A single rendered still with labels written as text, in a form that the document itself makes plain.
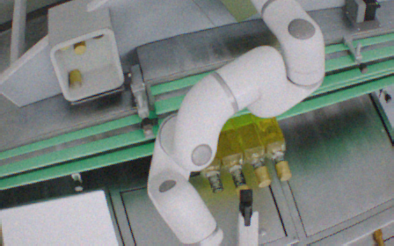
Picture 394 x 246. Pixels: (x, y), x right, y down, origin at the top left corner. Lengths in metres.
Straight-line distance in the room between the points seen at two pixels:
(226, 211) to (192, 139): 0.54
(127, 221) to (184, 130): 0.57
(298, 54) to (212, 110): 0.20
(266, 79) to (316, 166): 0.63
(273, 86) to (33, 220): 0.86
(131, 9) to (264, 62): 0.45
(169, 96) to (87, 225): 0.45
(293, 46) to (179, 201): 0.36
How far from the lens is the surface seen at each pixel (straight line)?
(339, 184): 1.52
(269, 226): 1.40
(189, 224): 0.99
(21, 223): 1.53
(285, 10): 1.04
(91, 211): 1.46
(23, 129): 1.45
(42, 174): 1.46
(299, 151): 1.56
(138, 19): 1.33
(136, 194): 1.47
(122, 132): 1.38
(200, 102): 0.92
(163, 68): 1.33
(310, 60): 1.00
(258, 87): 0.96
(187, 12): 1.35
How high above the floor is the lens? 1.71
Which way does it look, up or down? 34 degrees down
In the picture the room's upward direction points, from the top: 161 degrees clockwise
